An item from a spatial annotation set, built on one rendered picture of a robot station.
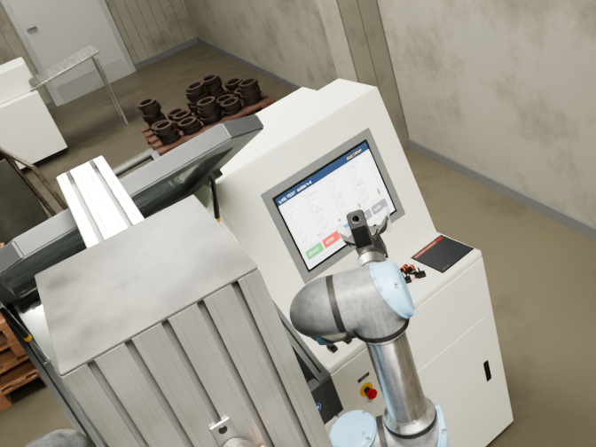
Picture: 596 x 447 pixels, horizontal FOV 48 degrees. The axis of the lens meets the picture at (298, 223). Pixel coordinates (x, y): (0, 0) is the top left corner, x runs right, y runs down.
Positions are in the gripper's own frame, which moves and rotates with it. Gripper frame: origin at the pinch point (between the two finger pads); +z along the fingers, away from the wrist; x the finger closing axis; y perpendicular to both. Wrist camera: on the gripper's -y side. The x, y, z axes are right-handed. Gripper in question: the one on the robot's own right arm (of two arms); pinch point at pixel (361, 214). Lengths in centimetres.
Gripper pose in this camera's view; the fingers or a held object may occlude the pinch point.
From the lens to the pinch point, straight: 188.9
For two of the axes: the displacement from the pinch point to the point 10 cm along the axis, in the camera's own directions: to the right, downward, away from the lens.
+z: -0.2, -5.4, 8.4
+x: 9.1, -3.6, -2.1
